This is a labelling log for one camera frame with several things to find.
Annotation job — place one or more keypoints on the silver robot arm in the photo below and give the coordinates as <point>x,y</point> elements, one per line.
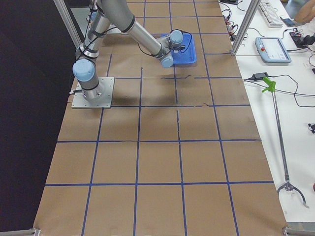
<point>117,12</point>

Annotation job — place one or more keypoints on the blue plastic tray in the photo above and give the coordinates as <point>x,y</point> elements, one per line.
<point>188,52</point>

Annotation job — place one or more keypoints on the brown paper table cover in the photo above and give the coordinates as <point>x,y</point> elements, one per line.
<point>177,154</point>

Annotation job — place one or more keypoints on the black power adapter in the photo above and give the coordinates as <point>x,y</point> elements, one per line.
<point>259,76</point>

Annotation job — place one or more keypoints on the teach pendant with screen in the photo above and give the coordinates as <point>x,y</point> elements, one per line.
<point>272,50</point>

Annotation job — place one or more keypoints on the white keyboard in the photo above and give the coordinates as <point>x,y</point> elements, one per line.
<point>269,14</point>

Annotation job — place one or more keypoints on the black smartphone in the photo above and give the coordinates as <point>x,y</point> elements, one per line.
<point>288,22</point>

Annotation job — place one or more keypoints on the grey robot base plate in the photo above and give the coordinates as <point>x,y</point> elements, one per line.
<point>100,97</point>

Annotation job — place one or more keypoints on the aluminium frame post left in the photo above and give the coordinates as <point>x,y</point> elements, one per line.
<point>70,22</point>

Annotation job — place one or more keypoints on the aluminium frame post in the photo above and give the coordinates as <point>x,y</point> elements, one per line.
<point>70,22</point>
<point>252,8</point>

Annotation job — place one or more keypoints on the aluminium frame post right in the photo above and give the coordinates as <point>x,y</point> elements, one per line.
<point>252,8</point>

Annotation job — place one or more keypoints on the aluminium corner bracket left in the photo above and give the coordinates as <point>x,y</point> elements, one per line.
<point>29,232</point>

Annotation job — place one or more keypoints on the aluminium corner bracket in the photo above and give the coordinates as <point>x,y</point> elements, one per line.
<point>29,232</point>
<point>299,229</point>

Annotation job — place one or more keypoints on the aluminium corner bracket right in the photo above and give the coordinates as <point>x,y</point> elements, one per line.
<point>299,229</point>

